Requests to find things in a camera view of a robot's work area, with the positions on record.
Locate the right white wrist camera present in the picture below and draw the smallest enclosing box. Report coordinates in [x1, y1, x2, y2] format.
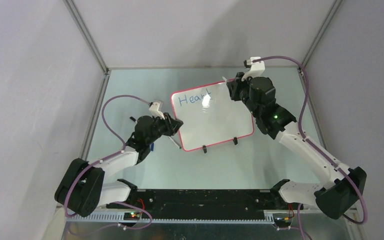
[241, 56, 266, 82]

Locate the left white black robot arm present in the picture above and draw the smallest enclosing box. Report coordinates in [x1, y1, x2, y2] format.
[54, 112, 184, 217]

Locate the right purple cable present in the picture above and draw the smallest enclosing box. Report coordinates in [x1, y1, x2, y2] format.
[252, 55, 369, 240]

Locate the purple cable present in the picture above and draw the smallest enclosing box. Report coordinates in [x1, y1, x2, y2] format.
[252, 55, 369, 240]
[63, 95, 154, 231]

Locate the grey slotted cable duct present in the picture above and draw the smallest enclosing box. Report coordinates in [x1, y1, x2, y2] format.
[66, 211, 275, 224]

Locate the pink framed whiteboard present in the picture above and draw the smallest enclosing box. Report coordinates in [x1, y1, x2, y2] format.
[170, 81, 255, 152]

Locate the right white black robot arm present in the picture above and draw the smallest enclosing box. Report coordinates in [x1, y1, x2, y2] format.
[226, 77, 367, 220]

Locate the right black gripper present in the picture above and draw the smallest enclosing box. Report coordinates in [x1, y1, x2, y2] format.
[227, 71, 261, 118]

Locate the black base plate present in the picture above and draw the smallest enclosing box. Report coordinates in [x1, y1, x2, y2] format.
[106, 188, 296, 220]

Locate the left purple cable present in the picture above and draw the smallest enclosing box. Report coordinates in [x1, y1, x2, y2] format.
[63, 95, 154, 231]

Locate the green capped marker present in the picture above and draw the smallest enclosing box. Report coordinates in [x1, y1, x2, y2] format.
[168, 136, 182, 149]

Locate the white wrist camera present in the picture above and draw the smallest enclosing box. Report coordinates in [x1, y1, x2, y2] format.
[148, 100, 166, 120]
[241, 56, 266, 82]

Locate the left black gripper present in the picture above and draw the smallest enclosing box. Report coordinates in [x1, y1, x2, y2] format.
[146, 111, 183, 146]

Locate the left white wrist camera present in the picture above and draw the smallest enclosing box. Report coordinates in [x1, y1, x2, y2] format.
[148, 100, 166, 120]

